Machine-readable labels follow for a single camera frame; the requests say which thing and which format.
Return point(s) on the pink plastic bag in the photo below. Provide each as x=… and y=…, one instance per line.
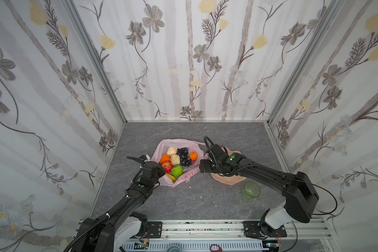
x=188, y=172

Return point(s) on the aluminium frame rail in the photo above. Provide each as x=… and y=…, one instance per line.
x=221, y=236

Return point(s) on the red fake apple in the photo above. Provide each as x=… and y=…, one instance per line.
x=167, y=166

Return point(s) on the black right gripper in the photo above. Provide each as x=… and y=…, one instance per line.
x=206, y=165

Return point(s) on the yellow fake banana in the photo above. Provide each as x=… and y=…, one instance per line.
x=174, y=179

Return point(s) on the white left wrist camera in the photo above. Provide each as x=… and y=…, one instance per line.
x=144, y=158

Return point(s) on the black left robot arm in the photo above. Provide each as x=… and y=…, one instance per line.
x=98, y=235

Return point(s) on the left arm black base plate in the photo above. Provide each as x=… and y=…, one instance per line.
x=153, y=230

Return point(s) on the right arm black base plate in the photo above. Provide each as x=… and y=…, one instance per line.
x=257, y=230

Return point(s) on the green translucent plastic cup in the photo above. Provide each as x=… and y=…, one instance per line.
x=251, y=191

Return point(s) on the green fake fruit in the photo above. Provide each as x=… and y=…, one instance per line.
x=177, y=171

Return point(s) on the dark fake grape bunch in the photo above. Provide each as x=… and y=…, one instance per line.
x=185, y=159

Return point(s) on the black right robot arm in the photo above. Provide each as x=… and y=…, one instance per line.
x=301, y=197

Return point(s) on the beige fake fruit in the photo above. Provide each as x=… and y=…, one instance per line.
x=171, y=151
x=175, y=159

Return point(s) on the peach scalloped plate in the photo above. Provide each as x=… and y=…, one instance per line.
x=228, y=180

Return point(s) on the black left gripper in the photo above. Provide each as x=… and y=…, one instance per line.
x=157, y=170

